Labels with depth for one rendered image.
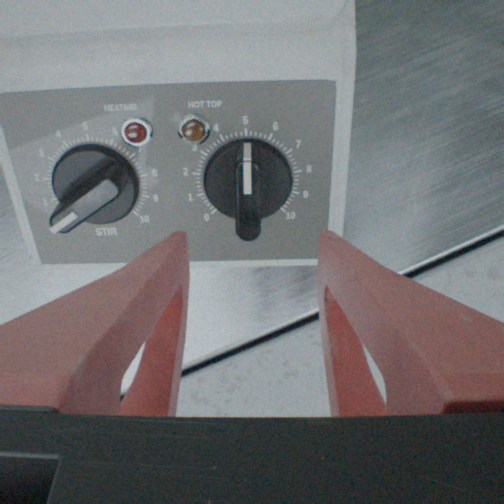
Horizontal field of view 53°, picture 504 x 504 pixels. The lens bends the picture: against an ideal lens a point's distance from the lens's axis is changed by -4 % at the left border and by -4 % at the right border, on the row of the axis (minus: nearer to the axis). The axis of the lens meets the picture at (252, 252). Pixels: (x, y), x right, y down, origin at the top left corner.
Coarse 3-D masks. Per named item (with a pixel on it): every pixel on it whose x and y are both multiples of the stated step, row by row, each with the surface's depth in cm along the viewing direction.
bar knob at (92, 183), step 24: (96, 144) 18; (72, 168) 18; (96, 168) 18; (120, 168) 18; (72, 192) 18; (96, 192) 17; (120, 192) 17; (72, 216) 18; (96, 216) 19; (120, 216) 19
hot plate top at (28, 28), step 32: (0, 0) 15; (32, 0) 15; (64, 0) 15; (96, 0) 15; (128, 0) 15; (160, 0) 15; (192, 0) 15; (224, 0) 15; (256, 0) 15; (288, 0) 15; (320, 0) 15; (0, 32) 15; (32, 32) 15; (64, 32) 15; (96, 32) 15; (128, 32) 15; (160, 32) 15; (192, 32) 15; (224, 32) 15
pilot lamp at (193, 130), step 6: (192, 120) 18; (198, 120) 18; (186, 126) 18; (192, 126) 18; (198, 126) 18; (204, 126) 18; (186, 132) 18; (192, 132) 18; (198, 132) 18; (204, 132) 18; (186, 138) 18; (192, 138) 18; (198, 138) 18
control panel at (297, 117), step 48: (0, 96) 17; (48, 96) 17; (96, 96) 17; (144, 96) 17; (192, 96) 17; (240, 96) 17; (288, 96) 17; (48, 144) 18; (144, 144) 18; (192, 144) 18; (288, 144) 18; (48, 192) 19; (144, 192) 19; (192, 192) 19; (48, 240) 21; (96, 240) 21; (144, 240) 21; (192, 240) 21; (240, 240) 21; (288, 240) 21
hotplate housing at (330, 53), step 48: (0, 48) 17; (48, 48) 17; (96, 48) 17; (144, 48) 17; (192, 48) 17; (240, 48) 17; (288, 48) 17; (336, 48) 17; (336, 96) 17; (0, 144) 19; (336, 144) 18; (336, 192) 20
